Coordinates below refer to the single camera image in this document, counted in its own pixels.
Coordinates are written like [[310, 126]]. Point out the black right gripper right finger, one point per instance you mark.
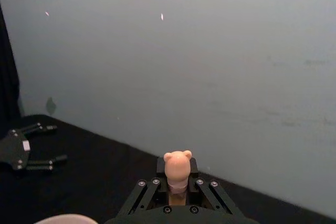
[[210, 195]]

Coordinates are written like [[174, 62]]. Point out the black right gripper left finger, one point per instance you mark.
[[147, 195]]

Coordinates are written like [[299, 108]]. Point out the pale pink round cup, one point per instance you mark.
[[67, 219]]

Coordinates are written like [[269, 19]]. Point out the dark hanging drape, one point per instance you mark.
[[8, 72]]

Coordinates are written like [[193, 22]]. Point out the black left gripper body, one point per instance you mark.
[[13, 150]]

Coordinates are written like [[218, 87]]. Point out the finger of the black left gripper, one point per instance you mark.
[[39, 128], [46, 163]]

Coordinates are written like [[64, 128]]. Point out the black table cloth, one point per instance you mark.
[[86, 176]]

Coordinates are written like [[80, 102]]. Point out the pink bear-head plastic piece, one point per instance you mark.
[[177, 171]]

